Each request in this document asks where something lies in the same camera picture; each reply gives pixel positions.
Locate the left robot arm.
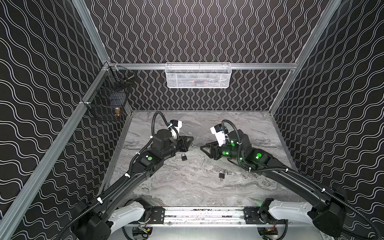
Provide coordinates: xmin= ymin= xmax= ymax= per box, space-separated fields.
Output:
xmin=68 ymin=129 xmax=194 ymax=240

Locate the brass object in basket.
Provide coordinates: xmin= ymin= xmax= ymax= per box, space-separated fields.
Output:
xmin=115 ymin=108 xmax=121 ymax=117

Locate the white mesh basket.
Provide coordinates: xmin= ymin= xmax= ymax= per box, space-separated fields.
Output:
xmin=165 ymin=62 xmax=232 ymax=89

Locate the black wire basket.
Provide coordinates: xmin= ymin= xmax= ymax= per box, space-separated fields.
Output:
xmin=85 ymin=63 xmax=136 ymax=123

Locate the black padlock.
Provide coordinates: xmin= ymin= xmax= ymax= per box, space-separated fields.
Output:
xmin=181 ymin=153 xmax=188 ymax=162
xmin=219 ymin=170 xmax=229 ymax=182

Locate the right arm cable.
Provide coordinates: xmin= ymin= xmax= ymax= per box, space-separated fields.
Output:
xmin=221 ymin=119 xmax=382 ymax=240

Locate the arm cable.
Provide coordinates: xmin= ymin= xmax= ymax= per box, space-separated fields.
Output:
xmin=221 ymin=119 xmax=382 ymax=240
xmin=55 ymin=110 xmax=181 ymax=240

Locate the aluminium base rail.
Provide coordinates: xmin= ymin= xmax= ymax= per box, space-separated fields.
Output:
xmin=144 ymin=207 xmax=285 ymax=227

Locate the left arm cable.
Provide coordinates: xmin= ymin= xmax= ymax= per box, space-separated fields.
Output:
xmin=55 ymin=110 xmax=181 ymax=240

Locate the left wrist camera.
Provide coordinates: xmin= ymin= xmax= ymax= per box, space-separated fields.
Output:
xmin=169 ymin=120 xmax=182 ymax=140

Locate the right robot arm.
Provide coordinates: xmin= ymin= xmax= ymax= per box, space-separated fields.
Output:
xmin=200 ymin=130 xmax=347 ymax=238

